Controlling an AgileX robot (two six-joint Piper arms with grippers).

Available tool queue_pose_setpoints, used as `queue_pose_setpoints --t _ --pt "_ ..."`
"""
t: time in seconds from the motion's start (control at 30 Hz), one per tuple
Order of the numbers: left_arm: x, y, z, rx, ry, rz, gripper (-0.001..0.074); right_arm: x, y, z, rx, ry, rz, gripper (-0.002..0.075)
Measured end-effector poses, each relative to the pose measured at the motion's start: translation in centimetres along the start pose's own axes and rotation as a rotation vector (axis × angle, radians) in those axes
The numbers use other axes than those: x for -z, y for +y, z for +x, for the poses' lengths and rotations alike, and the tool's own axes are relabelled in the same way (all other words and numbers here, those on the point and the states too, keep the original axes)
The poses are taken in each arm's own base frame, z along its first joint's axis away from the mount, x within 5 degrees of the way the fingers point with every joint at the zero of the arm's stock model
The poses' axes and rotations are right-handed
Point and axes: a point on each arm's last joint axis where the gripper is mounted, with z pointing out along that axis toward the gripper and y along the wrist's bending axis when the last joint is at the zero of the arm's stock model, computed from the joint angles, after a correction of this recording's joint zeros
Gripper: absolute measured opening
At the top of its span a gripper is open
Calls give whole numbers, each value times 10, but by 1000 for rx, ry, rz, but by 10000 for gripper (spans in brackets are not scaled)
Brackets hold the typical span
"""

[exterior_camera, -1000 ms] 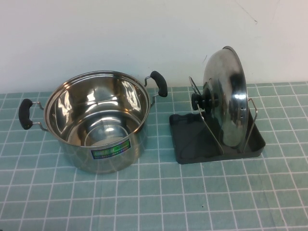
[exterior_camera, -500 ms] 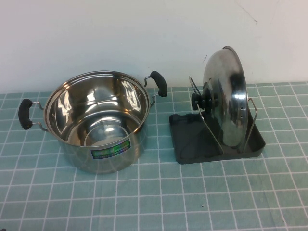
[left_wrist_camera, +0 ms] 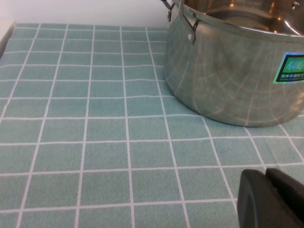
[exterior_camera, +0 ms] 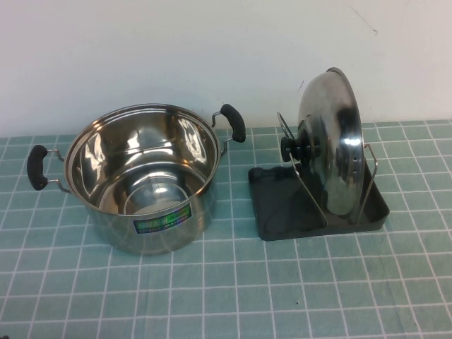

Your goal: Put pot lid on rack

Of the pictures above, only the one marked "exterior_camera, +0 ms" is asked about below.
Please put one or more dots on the stainless steel pot lid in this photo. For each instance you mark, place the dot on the stainless steel pot lid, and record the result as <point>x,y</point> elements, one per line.
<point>328,141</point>

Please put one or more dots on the stainless steel cooking pot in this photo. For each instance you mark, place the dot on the stainless steel cooking pot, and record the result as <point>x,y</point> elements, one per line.
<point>166,236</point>

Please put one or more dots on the dark plastic drip tray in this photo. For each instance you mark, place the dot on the dark plastic drip tray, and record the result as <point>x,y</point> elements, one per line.
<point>279,212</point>

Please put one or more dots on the green cutting mat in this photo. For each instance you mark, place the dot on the green cutting mat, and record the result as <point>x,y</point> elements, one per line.
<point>226,293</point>

